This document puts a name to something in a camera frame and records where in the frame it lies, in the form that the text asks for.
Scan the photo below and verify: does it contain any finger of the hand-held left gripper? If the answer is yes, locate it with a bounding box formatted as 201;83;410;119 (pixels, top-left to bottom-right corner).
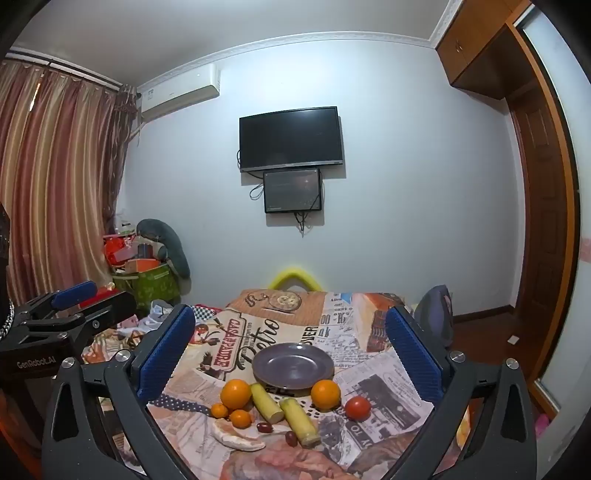
28;291;138;341
14;280;99;325

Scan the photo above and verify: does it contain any black wall television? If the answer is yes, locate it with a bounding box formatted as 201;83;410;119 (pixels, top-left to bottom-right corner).
239;106;345;173

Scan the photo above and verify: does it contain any yellow-green corn cob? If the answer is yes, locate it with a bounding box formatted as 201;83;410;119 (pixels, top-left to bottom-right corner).
250;383;286;423
279;398;321;448

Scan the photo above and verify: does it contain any yellow curved cushion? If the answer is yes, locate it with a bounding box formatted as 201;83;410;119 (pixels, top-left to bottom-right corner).
269;266;324;292

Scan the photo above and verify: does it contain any wooden door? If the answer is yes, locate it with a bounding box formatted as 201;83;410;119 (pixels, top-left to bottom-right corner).
505;23;580;324

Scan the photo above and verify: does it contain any red gift box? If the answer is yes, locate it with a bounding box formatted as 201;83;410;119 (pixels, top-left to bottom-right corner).
102;233;139;266

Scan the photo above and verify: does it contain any blue backpack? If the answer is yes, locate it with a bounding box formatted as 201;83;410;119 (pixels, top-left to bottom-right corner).
413;285;455;349

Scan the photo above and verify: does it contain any pale peeled pomelo piece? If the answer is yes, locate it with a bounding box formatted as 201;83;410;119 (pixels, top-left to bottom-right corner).
211;419;267;452

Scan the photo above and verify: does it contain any red and navy box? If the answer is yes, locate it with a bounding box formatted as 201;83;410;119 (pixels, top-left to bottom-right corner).
83;286;118;306

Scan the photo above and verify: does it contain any white air conditioner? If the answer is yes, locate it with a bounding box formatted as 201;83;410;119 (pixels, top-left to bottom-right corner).
139;64;221;121

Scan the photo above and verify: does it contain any purple-grey round plate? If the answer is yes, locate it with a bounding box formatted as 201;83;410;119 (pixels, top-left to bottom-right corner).
252;342;334;391

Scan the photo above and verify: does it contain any striped pink curtain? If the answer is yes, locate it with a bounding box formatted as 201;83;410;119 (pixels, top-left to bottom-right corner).
0;60;123;305

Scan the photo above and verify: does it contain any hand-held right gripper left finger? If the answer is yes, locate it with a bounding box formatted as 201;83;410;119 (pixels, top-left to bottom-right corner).
41;304;197;480

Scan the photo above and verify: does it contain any red tomato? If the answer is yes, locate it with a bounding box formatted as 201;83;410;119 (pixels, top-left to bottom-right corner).
344;396;372;422

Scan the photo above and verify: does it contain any dark curtain rod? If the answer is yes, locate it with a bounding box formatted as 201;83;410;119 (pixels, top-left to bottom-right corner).
4;46;125;88

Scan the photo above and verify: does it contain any newspaper print tablecloth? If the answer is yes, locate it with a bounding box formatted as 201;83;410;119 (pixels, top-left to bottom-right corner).
81;288;472;480

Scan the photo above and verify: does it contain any brown sheer curtain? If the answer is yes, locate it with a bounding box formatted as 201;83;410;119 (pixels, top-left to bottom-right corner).
104;83;139;232

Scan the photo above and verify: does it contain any wooden overhead cabinet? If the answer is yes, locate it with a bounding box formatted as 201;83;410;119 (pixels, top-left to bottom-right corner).
435;0;520;100

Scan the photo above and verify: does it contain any large orange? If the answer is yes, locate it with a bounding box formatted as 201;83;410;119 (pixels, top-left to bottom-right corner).
310;379;342;411
220;378;252;411

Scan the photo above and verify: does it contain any pile of light clothes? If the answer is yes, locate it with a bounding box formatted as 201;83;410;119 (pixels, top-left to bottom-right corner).
117;299;176;337

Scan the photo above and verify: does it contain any small black wall monitor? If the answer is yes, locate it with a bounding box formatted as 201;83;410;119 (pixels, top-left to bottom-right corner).
263;168;323;214

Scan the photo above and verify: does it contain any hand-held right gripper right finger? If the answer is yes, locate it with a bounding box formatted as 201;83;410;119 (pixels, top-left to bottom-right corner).
385;305;539;480

